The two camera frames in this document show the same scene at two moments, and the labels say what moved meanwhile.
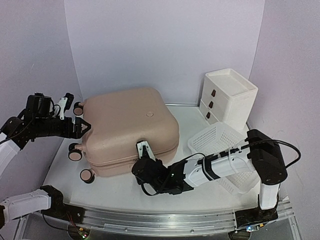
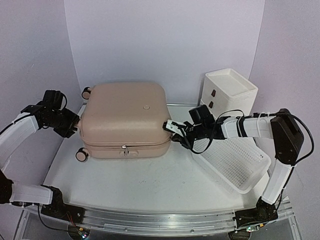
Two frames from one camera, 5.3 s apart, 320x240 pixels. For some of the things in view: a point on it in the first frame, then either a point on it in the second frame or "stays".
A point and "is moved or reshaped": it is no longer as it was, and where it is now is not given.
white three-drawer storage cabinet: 228,97 stays
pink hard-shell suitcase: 118,120 is moved or reshaped
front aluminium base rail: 176,223 stays
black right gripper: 140,181 → 177,137
